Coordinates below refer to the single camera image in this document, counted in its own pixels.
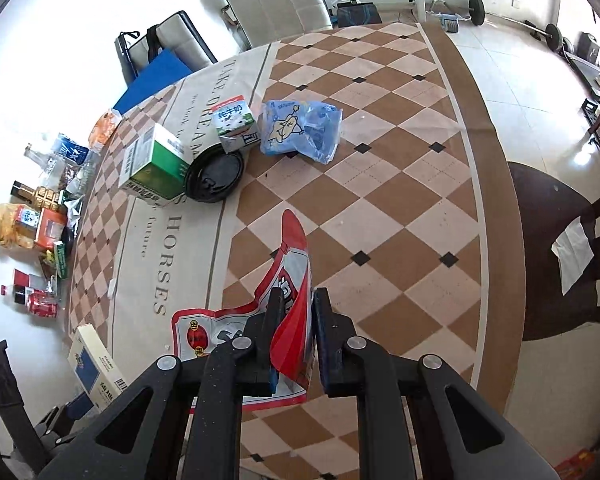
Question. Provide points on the dark wooden stool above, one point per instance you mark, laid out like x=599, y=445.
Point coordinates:
x=545, y=240

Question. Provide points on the black round plastic lid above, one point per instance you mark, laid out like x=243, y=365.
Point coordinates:
x=214, y=176

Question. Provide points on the blue and white packet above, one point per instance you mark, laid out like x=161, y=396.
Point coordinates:
x=71, y=146

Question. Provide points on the orange plastic bag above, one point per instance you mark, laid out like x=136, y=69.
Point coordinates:
x=104, y=130

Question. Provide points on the blue printed plastic bag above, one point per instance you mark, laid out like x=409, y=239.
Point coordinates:
x=300, y=132

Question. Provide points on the checkered brown rug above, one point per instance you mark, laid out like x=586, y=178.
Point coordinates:
x=395, y=195

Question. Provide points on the yellow snack bag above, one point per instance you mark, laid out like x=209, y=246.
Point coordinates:
x=12, y=227

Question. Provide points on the orange snack packet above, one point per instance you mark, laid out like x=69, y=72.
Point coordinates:
x=50, y=227

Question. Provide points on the red and white snack bag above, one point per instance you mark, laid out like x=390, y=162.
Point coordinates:
x=294, y=270

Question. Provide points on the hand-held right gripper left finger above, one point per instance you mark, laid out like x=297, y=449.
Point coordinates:
x=274, y=317

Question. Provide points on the black and white padded seat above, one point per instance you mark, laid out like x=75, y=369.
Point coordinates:
x=182, y=40

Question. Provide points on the dark bottle with red cap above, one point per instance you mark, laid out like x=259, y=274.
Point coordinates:
x=15, y=294

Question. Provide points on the white cushioned bench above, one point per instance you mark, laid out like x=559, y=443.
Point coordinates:
x=277, y=0

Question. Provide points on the white and blue flat box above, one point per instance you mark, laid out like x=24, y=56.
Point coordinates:
x=94, y=365

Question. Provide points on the gold foil bottle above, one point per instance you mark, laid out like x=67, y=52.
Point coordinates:
x=42, y=196

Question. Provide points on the blue flat board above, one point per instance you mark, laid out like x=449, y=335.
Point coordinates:
x=152, y=80

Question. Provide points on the black barbell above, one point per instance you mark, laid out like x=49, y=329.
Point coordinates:
x=522, y=24

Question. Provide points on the white milk carton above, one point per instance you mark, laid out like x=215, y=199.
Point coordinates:
x=233, y=121

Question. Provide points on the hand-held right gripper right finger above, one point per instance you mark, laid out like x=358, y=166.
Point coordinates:
x=324, y=320

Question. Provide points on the white paper sheet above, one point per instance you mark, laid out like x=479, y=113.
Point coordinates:
x=574, y=255

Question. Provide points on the black tote bag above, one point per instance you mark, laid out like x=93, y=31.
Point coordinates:
x=358, y=14

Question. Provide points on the small green box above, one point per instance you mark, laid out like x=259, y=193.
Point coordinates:
x=61, y=260

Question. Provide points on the green and white carton box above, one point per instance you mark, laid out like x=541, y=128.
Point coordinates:
x=162, y=162

